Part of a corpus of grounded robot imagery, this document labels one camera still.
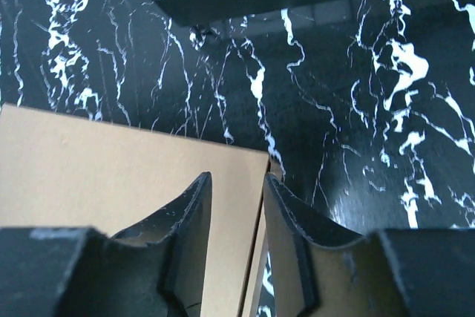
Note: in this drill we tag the brown cardboard box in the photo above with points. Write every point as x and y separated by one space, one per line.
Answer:
62 170

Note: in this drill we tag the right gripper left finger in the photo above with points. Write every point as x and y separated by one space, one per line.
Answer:
155 267

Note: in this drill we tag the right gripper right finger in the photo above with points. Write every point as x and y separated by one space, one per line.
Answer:
320 268

